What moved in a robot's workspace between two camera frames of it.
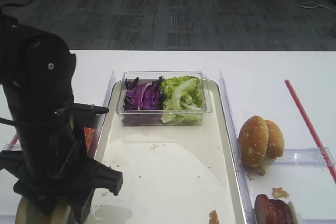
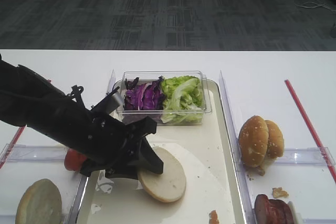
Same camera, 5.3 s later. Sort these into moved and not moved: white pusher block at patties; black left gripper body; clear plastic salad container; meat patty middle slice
Moved: black left gripper body
Not moved: clear plastic salad container; meat patty middle slice; white pusher block at patties
